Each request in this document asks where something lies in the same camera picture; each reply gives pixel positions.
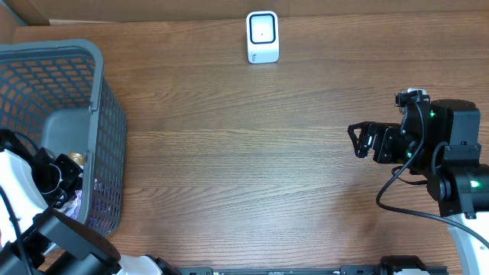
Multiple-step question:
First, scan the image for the grey plastic basket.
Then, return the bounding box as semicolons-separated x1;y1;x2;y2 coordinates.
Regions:
1;39;127;235

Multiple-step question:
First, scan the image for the white tube gold cap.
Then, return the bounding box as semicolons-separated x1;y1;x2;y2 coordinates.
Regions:
68;152;86;166

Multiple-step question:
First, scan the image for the purple red packet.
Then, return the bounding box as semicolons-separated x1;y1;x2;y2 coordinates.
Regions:
57;189;83;220

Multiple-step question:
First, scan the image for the black cable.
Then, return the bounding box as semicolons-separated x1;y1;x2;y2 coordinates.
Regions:
375;99;489;249
0;131;43;275

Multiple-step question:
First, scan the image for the white barcode scanner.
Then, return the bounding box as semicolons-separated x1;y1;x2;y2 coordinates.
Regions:
246;11;280;64

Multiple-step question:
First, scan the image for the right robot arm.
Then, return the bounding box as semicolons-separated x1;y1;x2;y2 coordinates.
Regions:
348;88;488;274

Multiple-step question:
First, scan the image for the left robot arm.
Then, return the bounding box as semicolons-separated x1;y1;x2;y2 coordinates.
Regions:
1;128;179;274

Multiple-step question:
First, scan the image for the left black cable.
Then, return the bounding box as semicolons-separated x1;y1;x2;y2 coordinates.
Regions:
0;131;43;275

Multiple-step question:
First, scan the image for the right black cable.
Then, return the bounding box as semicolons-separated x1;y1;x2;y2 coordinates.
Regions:
375;99;489;249

